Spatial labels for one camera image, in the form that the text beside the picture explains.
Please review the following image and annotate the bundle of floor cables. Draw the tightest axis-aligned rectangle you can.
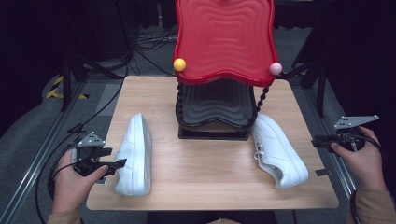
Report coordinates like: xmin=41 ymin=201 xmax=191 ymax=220
xmin=134 ymin=26 xmax=179 ymax=77

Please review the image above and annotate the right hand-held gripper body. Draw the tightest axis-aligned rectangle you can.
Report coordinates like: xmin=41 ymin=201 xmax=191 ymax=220
xmin=334 ymin=115 xmax=380 ymax=152

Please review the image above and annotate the aluminium floor rail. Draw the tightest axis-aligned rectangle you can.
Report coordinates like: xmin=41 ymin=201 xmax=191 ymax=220
xmin=0 ymin=80 xmax=88 ymax=224
xmin=303 ymin=88 xmax=358 ymax=200

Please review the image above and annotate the black metal stand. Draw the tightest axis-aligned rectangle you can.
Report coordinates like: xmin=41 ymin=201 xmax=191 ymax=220
xmin=281 ymin=59 xmax=328 ymax=119
xmin=60 ymin=52 xmax=125 ymax=112

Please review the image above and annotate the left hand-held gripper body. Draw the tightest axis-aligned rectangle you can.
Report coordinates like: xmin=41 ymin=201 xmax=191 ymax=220
xmin=72 ymin=131 xmax=106 ymax=177

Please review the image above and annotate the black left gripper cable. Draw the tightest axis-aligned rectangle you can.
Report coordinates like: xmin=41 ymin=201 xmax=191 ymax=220
xmin=34 ymin=141 xmax=82 ymax=224

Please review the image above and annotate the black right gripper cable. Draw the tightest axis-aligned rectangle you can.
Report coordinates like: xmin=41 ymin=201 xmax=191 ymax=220
xmin=340 ymin=131 xmax=384 ymax=224

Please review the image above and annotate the yellow and black floor tape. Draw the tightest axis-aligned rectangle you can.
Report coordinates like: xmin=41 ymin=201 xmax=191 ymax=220
xmin=46 ymin=75 xmax=90 ymax=101

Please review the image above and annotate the long black floor cable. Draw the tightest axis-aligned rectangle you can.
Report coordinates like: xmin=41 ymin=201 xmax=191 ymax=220
xmin=66 ymin=52 xmax=130 ymax=136

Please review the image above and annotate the person's left hand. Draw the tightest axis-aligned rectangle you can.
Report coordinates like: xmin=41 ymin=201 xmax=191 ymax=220
xmin=51 ymin=149 xmax=109 ymax=216

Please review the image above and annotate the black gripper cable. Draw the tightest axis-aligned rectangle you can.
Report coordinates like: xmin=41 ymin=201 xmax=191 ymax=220
xmin=34 ymin=141 xmax=82 ymax=224
xmin=340 ymin=131 xmax=384 ymax=224

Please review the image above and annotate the red and black shoe rack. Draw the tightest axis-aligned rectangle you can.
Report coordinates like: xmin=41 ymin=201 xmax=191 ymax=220
xmin=172 ymin=0 xmax=284 ymax=141

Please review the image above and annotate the white sneaker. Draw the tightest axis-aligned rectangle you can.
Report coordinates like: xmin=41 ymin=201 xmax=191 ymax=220
xmin=113 ymin=113 xmax=153 ymax=197
xmin=249 ymin=113 xmax=310 ymax=189

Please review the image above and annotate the person's right hand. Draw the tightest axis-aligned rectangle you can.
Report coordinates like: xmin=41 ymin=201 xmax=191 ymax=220
xmin=330 ymin=125 xmax=389 ymax=192

